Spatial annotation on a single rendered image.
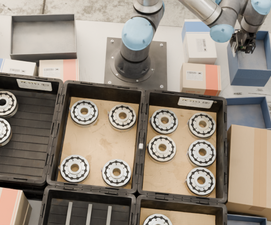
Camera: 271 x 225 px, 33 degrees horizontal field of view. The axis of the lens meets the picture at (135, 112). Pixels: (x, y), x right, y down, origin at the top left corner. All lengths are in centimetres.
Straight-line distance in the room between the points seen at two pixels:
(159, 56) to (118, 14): 111
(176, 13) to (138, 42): 137
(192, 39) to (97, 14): 116
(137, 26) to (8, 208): 81
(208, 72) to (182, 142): 37
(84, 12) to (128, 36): 132
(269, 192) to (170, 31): 86
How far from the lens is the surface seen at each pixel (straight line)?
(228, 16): 161
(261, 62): 204
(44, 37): 202
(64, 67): 190
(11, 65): 191
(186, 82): 190
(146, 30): 176
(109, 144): 168
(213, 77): 193
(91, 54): 202
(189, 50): 197
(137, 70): 187
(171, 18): 306
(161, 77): 192
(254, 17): 171
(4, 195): 155
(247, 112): 198
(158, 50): 200
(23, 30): 205
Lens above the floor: 239
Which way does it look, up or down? 63 degrees down
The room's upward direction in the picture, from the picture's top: 9 degrees clockwise
